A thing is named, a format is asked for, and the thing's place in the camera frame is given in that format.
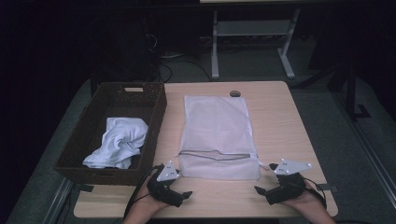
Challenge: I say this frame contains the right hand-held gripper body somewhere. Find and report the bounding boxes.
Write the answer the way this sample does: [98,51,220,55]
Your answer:
[266,158,313,205]

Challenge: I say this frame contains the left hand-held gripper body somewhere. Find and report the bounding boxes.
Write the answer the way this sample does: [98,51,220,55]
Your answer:
[147,160,185,208]

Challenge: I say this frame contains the white garment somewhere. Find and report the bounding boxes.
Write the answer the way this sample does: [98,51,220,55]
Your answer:
[82,117,149,170]

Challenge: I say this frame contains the white mesh laundry bag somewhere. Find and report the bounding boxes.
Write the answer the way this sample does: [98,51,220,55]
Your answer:
[177,94,262,181]

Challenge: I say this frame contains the brown woven basket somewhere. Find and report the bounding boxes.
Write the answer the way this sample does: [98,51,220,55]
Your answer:
[53,81,168,187]

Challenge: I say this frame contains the person's left hand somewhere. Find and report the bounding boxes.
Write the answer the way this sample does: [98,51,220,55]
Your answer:
[134,183,171,216]

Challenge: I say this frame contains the person's right hand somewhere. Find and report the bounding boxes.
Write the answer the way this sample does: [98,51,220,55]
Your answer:
[281,181,326,216]

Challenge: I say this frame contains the black metal stand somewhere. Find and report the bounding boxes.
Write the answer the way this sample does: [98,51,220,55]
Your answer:
[292,62,372,121]

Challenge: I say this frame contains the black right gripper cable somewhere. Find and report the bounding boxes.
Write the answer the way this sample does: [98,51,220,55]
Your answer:
[303,176,328,209]

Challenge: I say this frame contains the metal floor rail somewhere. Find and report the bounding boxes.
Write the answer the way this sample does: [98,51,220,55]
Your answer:
[330,91,396,206]
[41,176,74,224]

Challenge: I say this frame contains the black floor cables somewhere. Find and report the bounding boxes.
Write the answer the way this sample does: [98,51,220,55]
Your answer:
[157,52,213,83]

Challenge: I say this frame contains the white metal table frame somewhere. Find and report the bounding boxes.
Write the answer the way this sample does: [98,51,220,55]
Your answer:
[210,8,302,80]

